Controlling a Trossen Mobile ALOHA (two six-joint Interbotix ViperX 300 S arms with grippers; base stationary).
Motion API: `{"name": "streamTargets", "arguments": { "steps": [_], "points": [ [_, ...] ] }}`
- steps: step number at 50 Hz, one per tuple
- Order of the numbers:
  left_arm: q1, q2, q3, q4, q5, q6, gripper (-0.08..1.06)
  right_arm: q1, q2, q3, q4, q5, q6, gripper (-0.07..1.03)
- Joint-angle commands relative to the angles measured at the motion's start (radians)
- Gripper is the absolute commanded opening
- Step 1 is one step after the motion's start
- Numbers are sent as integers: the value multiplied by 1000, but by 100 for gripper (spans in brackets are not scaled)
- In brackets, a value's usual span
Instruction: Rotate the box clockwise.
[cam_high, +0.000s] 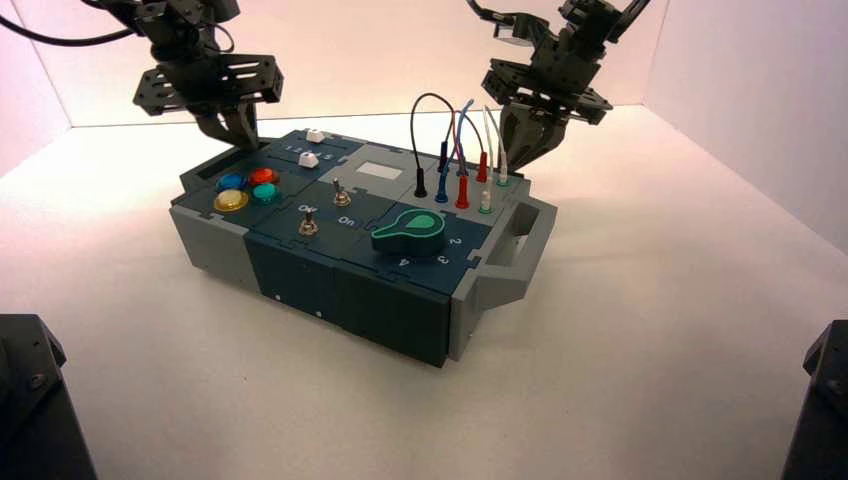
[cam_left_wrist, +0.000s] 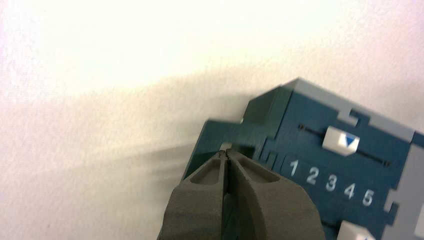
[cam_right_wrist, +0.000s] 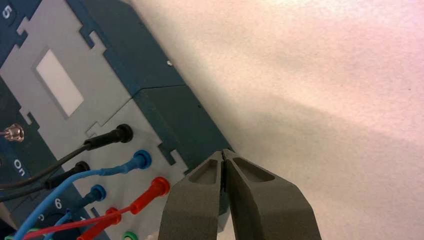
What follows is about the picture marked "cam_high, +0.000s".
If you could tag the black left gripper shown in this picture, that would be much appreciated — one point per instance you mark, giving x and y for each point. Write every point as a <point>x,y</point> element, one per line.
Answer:
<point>212,83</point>

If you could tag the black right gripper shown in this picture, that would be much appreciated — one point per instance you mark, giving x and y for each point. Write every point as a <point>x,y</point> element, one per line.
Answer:
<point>563,79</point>

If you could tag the grey and teal control box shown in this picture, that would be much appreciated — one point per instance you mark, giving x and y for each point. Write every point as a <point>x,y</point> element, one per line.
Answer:
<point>291,265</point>

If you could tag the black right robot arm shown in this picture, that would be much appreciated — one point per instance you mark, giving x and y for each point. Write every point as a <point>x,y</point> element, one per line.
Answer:
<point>603,16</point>

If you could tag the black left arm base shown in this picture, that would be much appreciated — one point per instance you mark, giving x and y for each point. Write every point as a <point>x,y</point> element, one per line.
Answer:
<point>33,411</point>

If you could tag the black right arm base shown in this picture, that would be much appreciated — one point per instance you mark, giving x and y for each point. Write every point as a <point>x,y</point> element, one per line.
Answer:
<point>821,411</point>

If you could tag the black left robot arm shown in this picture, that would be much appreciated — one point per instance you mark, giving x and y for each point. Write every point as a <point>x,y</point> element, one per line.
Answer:
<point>172,12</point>

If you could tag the blue push button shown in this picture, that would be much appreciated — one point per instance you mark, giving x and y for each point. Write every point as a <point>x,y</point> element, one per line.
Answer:
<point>231,181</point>

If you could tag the red push button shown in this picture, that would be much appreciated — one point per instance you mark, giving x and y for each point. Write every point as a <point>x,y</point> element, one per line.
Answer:
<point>263,177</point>

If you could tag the yellow push button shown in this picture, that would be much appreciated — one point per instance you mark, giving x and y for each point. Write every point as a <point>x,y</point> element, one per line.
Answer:
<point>230,200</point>

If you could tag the teal push button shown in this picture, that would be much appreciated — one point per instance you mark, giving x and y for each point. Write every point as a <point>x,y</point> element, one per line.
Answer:
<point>266,193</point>

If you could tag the white slider knob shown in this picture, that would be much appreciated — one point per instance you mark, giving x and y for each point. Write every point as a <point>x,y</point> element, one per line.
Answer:
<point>309,159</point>
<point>315,136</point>

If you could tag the white display window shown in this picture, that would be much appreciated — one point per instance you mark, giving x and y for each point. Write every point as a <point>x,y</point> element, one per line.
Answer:
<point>379,171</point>

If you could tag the green rotary knob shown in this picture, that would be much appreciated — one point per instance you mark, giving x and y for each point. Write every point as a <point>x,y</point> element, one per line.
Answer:
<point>411,233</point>

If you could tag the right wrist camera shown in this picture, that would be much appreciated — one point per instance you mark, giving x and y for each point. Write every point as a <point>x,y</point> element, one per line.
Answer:
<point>520,33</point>

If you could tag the metal toggle switch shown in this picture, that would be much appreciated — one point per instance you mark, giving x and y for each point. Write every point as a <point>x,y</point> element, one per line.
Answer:
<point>340,195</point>
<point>307,226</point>

